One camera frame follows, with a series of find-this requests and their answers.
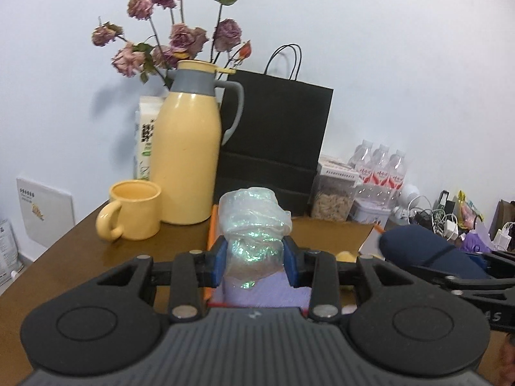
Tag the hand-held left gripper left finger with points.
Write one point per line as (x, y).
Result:
(219, 263)

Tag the yellow snack packet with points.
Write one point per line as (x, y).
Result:
(468, 209)

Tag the iridescent glitter plastic bag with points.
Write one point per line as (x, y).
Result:
(253, 229)

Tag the red label water bottle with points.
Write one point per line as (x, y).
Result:
(397, 167)
(361, 157)
(380, 161)

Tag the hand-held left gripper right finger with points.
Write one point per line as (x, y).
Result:
(290, 263)

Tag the white astronaut gadget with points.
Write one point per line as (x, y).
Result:
(410, 193)

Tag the white green paper packet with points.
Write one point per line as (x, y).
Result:
(145, 128)

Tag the brown paper bag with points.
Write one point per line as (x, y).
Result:
(503, 213)

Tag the lavender cloth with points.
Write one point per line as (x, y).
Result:
(273, 298)

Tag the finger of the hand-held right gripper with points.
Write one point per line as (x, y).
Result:
(503, 263)
(483, 284)

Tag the black power adapter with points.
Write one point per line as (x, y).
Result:
(422, 217)

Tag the black paper bag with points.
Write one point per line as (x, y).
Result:
(273, 128)

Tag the flat white box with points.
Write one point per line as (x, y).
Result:
(338, 169)

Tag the small white charger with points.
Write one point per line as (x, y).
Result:
(503, 237)

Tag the clear seed container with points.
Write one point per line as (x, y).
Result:
(332, 205)

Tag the purple packet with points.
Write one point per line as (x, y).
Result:
(476, 243)

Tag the navy blue fabric pouch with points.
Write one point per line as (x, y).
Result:
(402, 245)

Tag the printed grey tin box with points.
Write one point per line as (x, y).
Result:
(370, 213)

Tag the printed white sack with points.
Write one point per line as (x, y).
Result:
(7, 249)

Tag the yellow mug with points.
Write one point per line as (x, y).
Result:
(136, 213)

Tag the dried rose bouquet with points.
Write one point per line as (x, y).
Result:
(185, 38)

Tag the yellow thermos jug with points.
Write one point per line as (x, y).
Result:
(185, 161)

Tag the white wall panel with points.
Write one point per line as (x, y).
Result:
(48, 209)

